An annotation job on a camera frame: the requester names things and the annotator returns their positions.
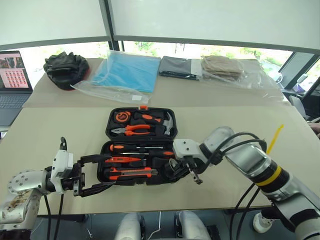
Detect claw hammer orange black handle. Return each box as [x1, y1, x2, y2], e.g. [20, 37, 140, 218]
[131, 112, 175, 136]

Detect person in black shirt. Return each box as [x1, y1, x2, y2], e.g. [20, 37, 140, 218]
[306, 116, 320, 137]

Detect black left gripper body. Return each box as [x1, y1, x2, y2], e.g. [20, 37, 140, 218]
[60, 160, 86, 198]

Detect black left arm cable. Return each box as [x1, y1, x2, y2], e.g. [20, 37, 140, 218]
[43, 136, 69, 240]

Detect silver rounded robot leg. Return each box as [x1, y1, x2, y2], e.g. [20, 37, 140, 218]
[174, 210, 211, 240]
[114, 212, 146, 240]

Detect yellow zip tie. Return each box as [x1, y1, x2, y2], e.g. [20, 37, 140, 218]
[265, 123, 285, 154]

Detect thin shaft orange black screwdriver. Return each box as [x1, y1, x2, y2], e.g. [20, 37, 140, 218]
[108, 143, 164, 153]

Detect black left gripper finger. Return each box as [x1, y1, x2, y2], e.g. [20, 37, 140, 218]
[77, 154, 114, 167]
[80, 181, 117, 198]

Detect thin white hanging cord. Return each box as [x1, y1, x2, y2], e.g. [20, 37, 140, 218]
[148, 211, 162, 240]

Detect wide white roller blind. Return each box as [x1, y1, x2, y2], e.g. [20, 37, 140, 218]
[109, 0, 320, 54]

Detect grey window frame post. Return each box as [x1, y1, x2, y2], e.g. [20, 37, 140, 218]
[98, 0, 125, 52]

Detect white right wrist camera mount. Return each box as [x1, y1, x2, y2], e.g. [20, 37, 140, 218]
[172, 138, 201, 160]

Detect black crumpled bag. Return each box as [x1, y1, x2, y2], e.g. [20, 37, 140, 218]
[42, 51, 90, 92]

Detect beige cloth in plastic bag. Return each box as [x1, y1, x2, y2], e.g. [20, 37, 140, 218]
[199, 55, 263, 90]

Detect thick shaft orange black screwdriver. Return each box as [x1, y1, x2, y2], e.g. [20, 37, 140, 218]
[119, 149, 175, 158]

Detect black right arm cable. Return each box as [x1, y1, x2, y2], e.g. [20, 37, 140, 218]
[210, 131, 269, 240]

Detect black framed monitor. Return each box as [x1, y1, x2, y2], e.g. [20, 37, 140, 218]
[277, 50, 320, 90]

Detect black electrical tape roll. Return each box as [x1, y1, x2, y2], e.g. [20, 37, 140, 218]
[166, 158, 184, 174]

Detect orange handled pliers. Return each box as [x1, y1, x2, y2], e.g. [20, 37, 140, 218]
[110, 123, 152, 137]

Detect black tool case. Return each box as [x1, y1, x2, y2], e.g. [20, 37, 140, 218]
[96, 105, 179, 187]

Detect open grey laptop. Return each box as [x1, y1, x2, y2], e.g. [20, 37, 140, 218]
[0, 50, 34, 127]

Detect black shoe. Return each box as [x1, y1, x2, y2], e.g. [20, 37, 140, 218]
[206, 224, 221, 240]

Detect orange black tape measure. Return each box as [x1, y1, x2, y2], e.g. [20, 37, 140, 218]
[114, 111, 131, 124]

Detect white sneaker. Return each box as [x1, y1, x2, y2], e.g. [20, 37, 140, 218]
[252, 211, 274, 234]

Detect blue cloth in plastic bag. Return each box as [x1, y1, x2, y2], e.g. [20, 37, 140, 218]
[69, 49, 162, 104]

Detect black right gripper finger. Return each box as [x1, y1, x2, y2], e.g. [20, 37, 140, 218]
[174, 157, 188, 169]
[163, 167, 189, 180]

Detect orange tester pen screwdriver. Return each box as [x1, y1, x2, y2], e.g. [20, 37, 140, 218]
[104, 156, 147, 165]

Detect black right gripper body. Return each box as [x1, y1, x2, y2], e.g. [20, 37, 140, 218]
[178, 155, 205, 185]

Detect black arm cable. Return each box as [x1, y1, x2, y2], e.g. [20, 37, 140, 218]
[210, 131, 269, 240]
[43, 136, 69, 240]

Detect dark grey cloth in bag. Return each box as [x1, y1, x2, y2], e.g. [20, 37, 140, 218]
[158, 55, 202, 81]

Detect orange black utility knife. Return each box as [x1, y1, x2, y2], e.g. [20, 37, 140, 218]
[108, 166, 159, 182]

